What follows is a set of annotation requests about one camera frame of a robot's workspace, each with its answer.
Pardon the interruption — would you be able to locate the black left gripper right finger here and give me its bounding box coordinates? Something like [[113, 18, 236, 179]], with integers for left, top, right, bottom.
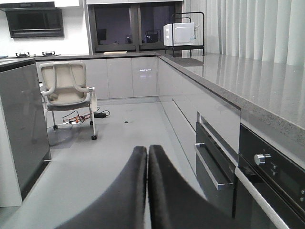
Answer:
[[148, 145, 240, 229]]

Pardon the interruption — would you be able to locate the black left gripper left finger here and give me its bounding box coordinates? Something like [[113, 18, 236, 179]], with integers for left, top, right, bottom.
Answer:
[[58, 146, 147, 229]]

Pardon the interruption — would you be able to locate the black power adapter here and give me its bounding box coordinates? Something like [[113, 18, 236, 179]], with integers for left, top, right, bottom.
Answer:
[[94, 113, 107, 118]]

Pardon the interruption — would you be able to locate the white power strip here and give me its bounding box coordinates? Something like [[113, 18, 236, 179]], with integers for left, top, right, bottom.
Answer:
[[61, 121, 81, 125]]

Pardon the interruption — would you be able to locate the black built-in oven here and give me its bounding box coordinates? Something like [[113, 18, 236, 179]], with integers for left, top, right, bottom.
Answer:
[[235, 125, 305, 229]]

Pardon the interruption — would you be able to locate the grey kitchen island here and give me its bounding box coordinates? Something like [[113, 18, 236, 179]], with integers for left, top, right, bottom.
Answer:
[[0, 60, 51, 207]]

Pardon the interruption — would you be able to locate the beige office chair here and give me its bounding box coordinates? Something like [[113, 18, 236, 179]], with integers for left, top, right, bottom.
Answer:
[[38, 61, 97, 140]]

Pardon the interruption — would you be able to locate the grey L-shaped kitchen counter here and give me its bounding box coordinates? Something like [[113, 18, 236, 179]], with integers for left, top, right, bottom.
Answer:
[[33, 52, 305, 229]]

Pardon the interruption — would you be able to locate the wooden cutting board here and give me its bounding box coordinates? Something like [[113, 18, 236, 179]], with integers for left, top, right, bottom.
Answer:
[[103, 51, 127, 55]]

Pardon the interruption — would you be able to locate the black metal rack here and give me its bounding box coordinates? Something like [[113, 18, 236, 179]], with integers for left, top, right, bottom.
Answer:
[[164, 11, 204, 56]]

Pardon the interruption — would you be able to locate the white microwave oven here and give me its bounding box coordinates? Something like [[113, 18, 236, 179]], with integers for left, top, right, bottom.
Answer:
[[163, 22, 195, 46]]

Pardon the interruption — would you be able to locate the black gas stove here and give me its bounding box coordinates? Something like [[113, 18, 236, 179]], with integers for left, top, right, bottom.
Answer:
[[9, 51, 60, 58]]

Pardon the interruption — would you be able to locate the dark framed window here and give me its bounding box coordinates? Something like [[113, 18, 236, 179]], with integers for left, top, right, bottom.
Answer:
[[87, 1, 182, 53]]

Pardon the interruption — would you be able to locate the grey curtain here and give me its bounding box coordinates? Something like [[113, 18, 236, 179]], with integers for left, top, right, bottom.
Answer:
[[183, 0, 305, 67]]

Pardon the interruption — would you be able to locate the black range hood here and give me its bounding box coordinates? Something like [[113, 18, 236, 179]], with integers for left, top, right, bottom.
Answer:
[[0, 1, 64, 38]]

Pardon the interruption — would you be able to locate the grey dishwasher with handle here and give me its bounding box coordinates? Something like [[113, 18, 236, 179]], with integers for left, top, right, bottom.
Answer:
[[194, 114, 237, 218]]

